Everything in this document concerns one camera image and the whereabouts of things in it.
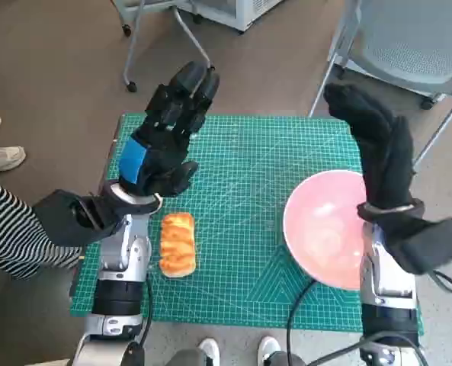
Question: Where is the left robot hand blue tape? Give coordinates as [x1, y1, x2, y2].
[117, 60, 221, 198]

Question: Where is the right robot hand black glove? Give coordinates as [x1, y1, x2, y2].
[323, 81, 417, 210]

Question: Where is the long toy bread loaf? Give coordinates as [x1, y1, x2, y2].
[159, 212, 198, 278]

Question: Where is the pink bowl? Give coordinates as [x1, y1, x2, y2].
[283, 170, 367, 291]

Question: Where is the green cutting mat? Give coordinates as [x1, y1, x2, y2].
[69, 113, 425, 336]

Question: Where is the white wheeled cart base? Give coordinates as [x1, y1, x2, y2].
[338, 53, 452, 111]

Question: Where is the grey mesh chair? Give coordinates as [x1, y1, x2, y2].
[309, 0, 452, 169]

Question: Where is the white appliance cabinet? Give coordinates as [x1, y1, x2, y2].
[179, 0, 287, 34]

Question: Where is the person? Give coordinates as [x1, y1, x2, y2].
[0, 165, 84, 281]

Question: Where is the person's grey leg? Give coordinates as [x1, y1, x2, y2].
[167, 348, 208, 366]
[266, 351, 306, 366]

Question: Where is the grey wheeled chair frame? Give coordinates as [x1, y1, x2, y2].
[118, 0, 217, 93]

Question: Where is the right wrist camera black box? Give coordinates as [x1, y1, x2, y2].
[385, 216, 452, 276]

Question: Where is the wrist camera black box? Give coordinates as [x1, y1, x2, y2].
[33, 189, 120, 249]
[385, 216, 452, 276]

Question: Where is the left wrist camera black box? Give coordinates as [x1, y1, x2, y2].
[33, 189, 120, 249]

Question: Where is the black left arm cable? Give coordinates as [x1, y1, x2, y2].
[132, 262, 154, 366]

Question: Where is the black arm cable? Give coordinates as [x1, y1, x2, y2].
[305, 331, 427, 366]
[132, 262, 154, 366]
[286, 280, 318, 366]

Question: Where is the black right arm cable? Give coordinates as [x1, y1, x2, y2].
[286, 280, 318, 366]
[305, 331, 427, 366]

